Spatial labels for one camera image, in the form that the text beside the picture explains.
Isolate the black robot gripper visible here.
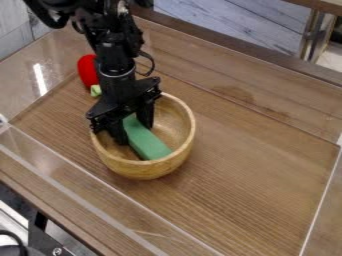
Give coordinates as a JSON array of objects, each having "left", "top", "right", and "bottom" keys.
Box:
[{"left": 85, "top": 73, "right": 161, "bottom": 145}]

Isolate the green foam block stick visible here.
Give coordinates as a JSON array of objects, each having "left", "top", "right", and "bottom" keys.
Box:
[{"left": 123, "top": 115, "right": 172, "bottom": 160}]

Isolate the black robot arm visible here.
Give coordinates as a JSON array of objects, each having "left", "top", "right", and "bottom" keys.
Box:
[{"left": 22, "top": 0, "right": 161, "bottom": 145}]

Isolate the brown wooden bowl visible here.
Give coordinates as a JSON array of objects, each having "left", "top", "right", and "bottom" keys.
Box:
[{"left": 91, "top": 93, "right": 196, "bottom": 180}]

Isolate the red plush strawberry toy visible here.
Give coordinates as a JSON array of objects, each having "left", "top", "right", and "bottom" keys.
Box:
[{"left": 77, "top": 54, "right": 101, "bottom": 97}]

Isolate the wooden chair in background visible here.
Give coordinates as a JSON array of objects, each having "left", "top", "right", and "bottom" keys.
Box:
[{"left": 284, "top": 0, "right": 342, "bottom": 62}]

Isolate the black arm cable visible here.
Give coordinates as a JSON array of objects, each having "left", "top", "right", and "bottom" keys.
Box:
[{"left": 132, "top": 49, "right": 157, "bottom": 78}]

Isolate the black cable under table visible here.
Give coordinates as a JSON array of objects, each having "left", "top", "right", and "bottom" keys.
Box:
[{"left": 0, "top": 229, "right": 30, "bottom": 256}]

